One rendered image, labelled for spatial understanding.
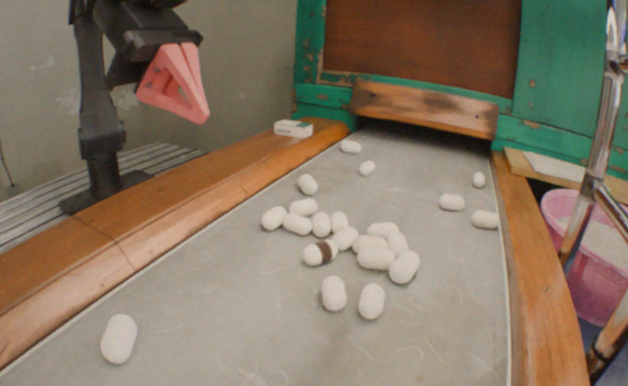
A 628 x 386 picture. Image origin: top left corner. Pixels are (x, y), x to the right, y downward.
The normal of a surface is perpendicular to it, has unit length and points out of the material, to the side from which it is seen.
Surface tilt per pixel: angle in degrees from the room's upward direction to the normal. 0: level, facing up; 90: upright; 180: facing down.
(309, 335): 0
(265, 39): 90
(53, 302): 45
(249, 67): 90
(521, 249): 0
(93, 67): 65
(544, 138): 90
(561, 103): 90
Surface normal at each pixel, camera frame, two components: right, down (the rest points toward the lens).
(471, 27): -0.41, 0.34
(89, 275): 0.68, -0.50
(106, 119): 0.65, -0.09
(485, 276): 0.06, -0.91
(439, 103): -0.36, -0.05
